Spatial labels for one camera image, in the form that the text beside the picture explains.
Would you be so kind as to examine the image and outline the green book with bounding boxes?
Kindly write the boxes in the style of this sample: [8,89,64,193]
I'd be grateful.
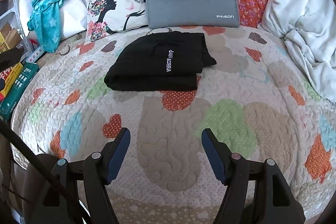
[1,63,39,121]

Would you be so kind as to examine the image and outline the black cable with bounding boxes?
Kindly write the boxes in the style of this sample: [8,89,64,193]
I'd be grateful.
[0,118,93,224]

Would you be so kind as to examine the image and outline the teal star cloth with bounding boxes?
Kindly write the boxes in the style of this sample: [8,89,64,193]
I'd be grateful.
[27,0,65,53]

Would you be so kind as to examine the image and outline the white girl print pillow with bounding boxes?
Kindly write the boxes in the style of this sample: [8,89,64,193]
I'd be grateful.
[85,0,148,42]

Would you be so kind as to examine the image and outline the yellow red book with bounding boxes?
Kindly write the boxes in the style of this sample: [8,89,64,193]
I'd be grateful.
[0,63,23,101]

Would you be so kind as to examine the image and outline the white fleece blanket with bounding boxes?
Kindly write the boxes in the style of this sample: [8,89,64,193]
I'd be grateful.
[258,0,335,102]

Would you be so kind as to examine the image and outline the black pants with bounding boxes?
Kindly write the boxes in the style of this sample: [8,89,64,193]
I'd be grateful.
[104,31,217,92]

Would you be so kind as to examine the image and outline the heart patterned quilt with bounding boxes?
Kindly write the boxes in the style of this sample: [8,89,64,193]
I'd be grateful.
[11,27,335,223]

